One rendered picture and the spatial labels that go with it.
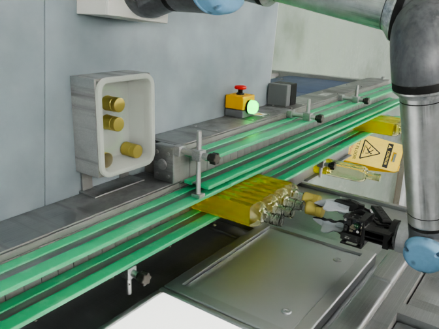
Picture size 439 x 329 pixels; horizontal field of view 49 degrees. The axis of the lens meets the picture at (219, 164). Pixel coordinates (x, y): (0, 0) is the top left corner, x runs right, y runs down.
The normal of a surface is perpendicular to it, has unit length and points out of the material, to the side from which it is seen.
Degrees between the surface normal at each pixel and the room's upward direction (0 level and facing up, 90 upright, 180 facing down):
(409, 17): 110
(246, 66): 0
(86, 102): 90
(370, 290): 90
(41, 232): 90
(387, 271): 90
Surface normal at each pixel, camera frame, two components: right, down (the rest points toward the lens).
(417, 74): -0.48, 0.29
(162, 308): 0.03, -0.95
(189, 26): 0.81, 0.20
